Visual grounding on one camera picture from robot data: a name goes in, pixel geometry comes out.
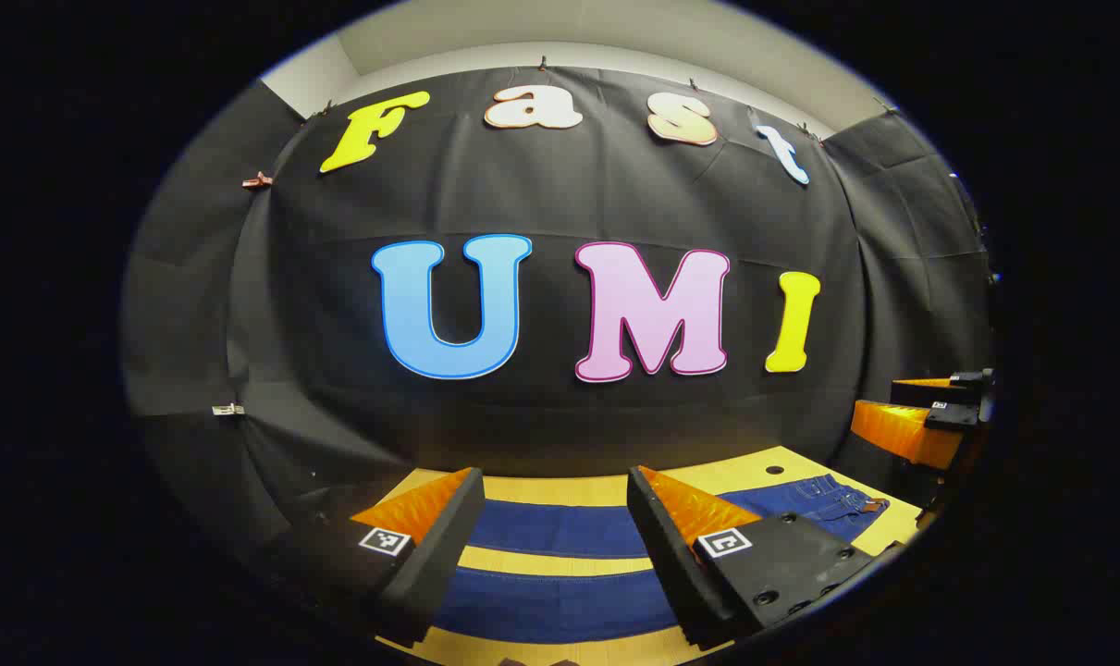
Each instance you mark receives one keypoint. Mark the black backdrop cloth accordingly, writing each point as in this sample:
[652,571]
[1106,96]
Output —
[615,185]

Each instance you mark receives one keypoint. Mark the small white clip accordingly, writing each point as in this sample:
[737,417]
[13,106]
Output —
[228,409]

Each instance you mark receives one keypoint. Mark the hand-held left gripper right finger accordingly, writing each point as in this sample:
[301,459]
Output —
[675,555]

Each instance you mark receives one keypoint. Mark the blue denim jeans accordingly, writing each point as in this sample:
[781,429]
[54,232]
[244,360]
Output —
[560,606]

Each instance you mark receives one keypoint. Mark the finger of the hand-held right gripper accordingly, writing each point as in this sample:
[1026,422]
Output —
[966,387]
[950,418]

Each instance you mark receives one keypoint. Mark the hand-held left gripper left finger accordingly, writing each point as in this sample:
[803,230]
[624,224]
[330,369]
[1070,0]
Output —
[444,546]

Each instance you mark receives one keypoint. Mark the small red clip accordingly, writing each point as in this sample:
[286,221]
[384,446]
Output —
[256,180]

